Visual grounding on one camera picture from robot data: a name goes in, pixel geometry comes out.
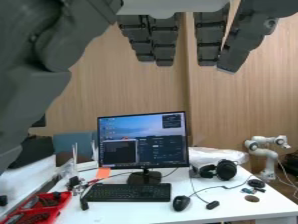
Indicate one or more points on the dark grey five-finger robot hand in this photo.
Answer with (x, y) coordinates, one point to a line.
(31, 66)

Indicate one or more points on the black computer monitor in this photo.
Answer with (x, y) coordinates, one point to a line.
(142, 133)

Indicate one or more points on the white router with antennas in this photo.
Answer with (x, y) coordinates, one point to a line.
(87, 165)

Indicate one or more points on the orange paper note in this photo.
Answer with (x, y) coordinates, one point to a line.
(103, 172)

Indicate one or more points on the red tray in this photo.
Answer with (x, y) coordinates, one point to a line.
(49, 199)
(31, 217)

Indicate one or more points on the small black device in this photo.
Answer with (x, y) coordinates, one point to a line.
(85, 204)

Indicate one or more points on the black keyboard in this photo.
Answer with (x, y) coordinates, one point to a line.
(129, 192)

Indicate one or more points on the clear plastic bag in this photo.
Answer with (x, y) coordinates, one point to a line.
(208, 154)

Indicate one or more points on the white desk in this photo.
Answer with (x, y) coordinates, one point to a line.
(134, 213)

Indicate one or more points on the black computer mouse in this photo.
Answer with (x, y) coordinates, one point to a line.
(182, 203)

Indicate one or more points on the black headphones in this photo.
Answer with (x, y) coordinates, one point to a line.
(227, 170)

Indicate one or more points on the small black plug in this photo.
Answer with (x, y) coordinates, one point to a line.
(212, 205)

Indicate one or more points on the small white jointed device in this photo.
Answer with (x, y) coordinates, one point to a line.
(271, 156)

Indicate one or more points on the black round puck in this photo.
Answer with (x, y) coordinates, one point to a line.
(256, 183)

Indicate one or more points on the brown disc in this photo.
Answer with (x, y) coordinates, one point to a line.
(252, 198)

